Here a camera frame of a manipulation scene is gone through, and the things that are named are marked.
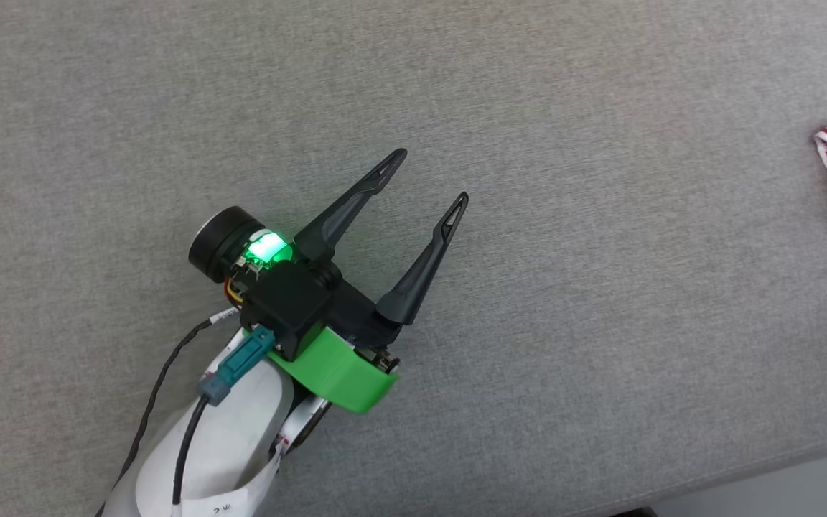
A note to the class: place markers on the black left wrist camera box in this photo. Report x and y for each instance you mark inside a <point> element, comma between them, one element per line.
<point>288,305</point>

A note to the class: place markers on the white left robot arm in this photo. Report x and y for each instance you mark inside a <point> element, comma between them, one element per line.
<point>234,445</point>

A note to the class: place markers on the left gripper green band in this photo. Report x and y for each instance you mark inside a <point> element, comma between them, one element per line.
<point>334,373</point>

